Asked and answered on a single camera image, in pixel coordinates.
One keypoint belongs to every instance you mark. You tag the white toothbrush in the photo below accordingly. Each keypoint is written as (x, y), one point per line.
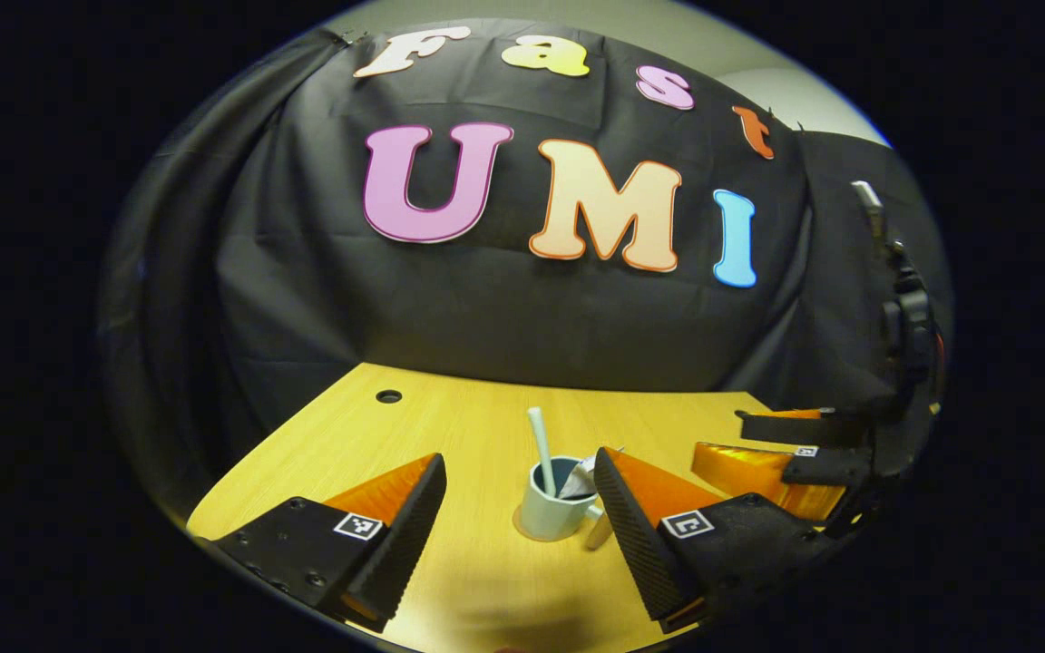
(541, 444)

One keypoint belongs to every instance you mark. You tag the black backdrop cloth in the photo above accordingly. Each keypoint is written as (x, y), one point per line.
(504, 308)

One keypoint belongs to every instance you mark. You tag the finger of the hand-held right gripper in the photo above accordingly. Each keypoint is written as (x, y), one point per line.
(813, 428)
(749, 472)

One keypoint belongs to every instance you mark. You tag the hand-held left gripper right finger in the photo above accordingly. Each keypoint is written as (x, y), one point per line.
(640, 544)

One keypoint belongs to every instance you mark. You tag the white toothpaste tube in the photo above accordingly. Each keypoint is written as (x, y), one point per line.
(581, 481)

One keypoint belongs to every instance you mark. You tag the wooden desktop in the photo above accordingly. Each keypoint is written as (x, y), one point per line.
(468, 426)

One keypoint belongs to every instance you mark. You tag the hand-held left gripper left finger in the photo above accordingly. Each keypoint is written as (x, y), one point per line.
(400, 549)

